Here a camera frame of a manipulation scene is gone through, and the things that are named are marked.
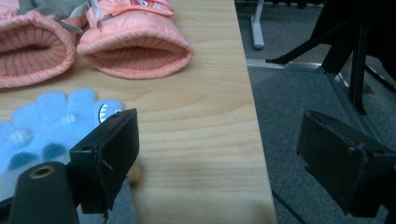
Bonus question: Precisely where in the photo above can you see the blue fleece glove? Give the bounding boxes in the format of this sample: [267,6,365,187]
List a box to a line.
[0,88,125,202]

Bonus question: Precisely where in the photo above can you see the white desk frame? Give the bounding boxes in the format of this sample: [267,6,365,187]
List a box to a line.
[249,0,266,50]

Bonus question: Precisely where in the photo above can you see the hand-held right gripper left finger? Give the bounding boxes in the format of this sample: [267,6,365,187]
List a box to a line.
[68,107,140,215]

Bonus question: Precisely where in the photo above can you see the pink winter glove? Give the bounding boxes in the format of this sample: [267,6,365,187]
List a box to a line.
[77,0,194,80]
[0,0,92,89]

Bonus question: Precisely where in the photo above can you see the black tripod stand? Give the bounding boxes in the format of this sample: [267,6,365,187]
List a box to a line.
[265,0,396,116]

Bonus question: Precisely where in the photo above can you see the black floor cable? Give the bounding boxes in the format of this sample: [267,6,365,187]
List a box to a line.
[270,189,310,224]

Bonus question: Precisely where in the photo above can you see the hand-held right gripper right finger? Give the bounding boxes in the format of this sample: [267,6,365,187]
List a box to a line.
[296,109,396,218]

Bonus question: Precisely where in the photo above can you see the metal floor rail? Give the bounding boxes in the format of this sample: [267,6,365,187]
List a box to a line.
[323,70,386,147]
[246,58,325,71]

